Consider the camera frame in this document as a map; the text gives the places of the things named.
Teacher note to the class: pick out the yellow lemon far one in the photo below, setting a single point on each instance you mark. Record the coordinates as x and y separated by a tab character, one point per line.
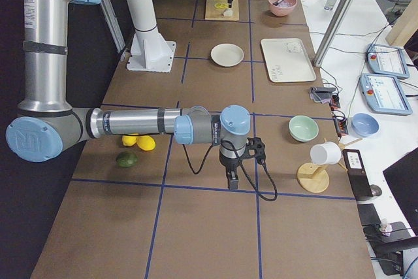
146	143

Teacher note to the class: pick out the teach pendant near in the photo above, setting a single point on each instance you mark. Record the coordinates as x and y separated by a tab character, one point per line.
384	95

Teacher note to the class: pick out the bamboo cutting board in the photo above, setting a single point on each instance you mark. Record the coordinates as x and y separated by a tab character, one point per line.
216	14

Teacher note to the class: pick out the cream round plate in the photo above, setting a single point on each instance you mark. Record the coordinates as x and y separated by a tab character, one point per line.
227	54

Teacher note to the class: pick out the green lime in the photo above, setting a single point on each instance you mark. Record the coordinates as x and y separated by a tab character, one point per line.
126	159

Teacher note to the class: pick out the yellow lemon near lime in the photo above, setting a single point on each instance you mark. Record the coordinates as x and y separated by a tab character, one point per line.
129	140

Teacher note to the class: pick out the black box white label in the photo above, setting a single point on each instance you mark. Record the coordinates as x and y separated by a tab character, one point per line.
357	175

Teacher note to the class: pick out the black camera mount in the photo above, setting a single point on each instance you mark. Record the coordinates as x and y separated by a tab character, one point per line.
393	247

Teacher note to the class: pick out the orange black electronics board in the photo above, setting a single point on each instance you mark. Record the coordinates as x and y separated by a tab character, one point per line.
339	118

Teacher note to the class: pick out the pink bowl with ice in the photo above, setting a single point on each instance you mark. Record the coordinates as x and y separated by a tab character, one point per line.
282	9

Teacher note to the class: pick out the teach pendant far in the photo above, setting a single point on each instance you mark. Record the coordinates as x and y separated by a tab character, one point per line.
384	59

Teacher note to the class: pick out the black monitor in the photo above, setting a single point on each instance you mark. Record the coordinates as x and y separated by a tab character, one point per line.
401	178

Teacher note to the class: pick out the teach pendant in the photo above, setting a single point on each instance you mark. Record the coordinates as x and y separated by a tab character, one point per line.
384	59
384	95

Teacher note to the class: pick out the aluminium frame post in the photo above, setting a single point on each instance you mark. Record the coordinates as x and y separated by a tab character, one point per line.
331	31

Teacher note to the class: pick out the wooden mug stand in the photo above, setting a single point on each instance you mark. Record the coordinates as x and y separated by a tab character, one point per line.
313	177

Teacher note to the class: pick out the green bowl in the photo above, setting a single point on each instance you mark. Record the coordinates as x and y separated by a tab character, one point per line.
303	128

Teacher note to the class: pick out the white mug on stand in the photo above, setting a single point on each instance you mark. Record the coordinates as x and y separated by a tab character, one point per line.
328	153

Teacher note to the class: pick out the white bear tray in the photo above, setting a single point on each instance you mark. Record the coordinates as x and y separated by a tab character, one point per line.
287	61

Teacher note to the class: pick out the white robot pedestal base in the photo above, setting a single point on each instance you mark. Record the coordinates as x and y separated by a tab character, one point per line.
149	50

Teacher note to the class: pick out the blue bowl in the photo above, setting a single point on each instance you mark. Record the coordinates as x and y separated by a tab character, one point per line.
364	125

